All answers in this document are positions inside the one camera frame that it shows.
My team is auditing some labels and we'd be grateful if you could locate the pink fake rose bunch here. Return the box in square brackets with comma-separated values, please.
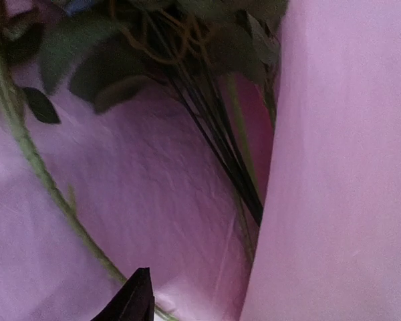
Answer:
[0, 0, 178, 321]

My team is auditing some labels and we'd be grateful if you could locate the purple wrapping paper sheet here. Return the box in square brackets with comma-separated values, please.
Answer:
[0, 0, 401, 321]

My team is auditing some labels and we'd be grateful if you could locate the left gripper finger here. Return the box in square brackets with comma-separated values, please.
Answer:
[92, 267, 154, 321]

